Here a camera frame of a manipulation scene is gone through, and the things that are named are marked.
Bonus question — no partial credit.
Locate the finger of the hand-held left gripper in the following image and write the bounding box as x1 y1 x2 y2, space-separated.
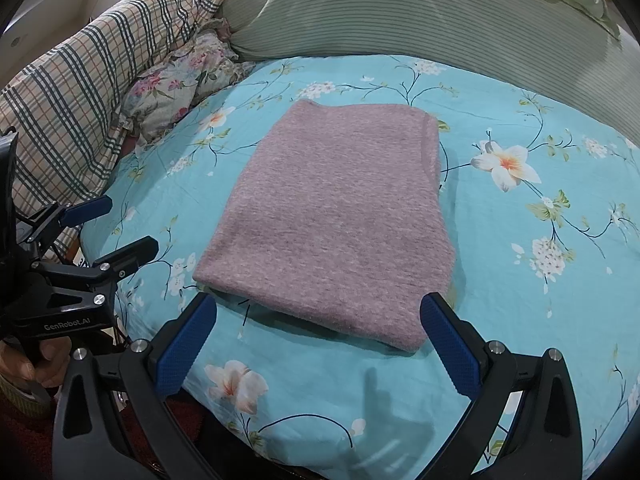
30 236 160 306
15 196 113 261

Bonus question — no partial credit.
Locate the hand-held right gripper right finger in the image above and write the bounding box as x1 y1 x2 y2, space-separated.
419 291 584 480

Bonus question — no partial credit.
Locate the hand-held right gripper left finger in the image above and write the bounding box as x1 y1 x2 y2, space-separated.
52 291 222 480

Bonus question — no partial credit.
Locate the purple knit sweater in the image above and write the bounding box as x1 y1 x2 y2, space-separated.
192 100 463 353

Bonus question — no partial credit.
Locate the person's left hand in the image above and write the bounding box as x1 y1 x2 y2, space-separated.
0 336 74 391

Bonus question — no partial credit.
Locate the blue floral bedsheet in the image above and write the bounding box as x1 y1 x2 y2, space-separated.
80 52 640 480

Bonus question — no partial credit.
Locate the plaid blanket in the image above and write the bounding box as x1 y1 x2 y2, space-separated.
0 0 258 258

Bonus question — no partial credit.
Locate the floral ruffled pillow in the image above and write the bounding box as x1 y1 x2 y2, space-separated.
120 30 256 151

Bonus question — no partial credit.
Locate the green striped pillow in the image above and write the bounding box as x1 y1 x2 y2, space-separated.
220 0 640 146

